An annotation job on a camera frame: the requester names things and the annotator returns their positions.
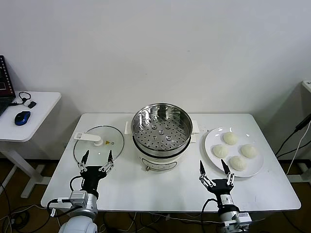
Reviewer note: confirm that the white cabinet corner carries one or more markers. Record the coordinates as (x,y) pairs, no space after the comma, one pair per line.
(307,85)

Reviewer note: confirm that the white electric cooker pot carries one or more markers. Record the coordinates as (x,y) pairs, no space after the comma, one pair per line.
(158,162)

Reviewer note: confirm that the white table foot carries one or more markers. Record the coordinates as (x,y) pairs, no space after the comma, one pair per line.
(301,177)

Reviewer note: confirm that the white side table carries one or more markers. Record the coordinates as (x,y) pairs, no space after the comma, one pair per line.
(36,121)

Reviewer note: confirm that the blue and black computer mouse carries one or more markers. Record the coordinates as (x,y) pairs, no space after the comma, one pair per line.
(22,117)

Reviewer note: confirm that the small black device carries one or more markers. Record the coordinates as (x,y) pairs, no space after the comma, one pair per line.
(32,104)

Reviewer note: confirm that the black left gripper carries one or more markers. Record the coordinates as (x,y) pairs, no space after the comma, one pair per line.
(91,176)

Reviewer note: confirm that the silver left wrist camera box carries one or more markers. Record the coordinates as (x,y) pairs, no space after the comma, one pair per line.
(78,197)

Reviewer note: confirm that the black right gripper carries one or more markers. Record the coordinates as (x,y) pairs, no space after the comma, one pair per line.
(219,187)

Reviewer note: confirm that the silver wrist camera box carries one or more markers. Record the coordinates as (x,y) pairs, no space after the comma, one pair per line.
(245,219)
(78,197)

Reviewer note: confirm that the white round plate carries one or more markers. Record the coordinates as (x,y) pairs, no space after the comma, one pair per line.
(252,167)

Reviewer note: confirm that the white steamed baozi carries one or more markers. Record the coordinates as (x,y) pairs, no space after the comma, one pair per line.
(229,138)
(220,151)
(238,163)
(248,150)

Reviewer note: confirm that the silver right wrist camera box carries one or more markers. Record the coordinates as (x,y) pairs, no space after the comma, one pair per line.
(245,219)

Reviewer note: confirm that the perforated steel steamer basket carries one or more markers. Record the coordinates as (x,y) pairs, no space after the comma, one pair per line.
(160,136)

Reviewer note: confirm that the black laptop with red edge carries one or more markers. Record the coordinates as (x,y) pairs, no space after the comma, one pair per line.
(5,80)

